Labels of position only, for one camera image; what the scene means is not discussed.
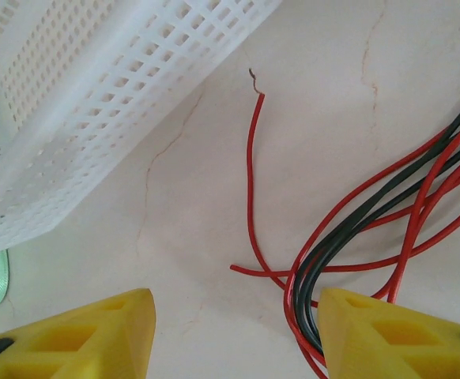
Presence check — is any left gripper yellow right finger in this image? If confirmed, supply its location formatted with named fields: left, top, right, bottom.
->
left=317, top=287, right=460, bottom=379

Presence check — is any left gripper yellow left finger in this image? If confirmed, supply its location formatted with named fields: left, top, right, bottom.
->
left=0, top=287, right=158, bottom=379

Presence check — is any red cable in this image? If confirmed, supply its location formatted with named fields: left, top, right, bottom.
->
left=283, top=104, right=460, bottom=378
left=229, top=165, right=460, bottom=276
left=247, top=67, right=320, bottom=308
left=371, top=106, right=460, bottom=303

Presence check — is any white perforated plastic basket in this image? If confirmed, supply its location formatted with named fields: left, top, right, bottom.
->
left=0, top=0, right=285, bottom=257

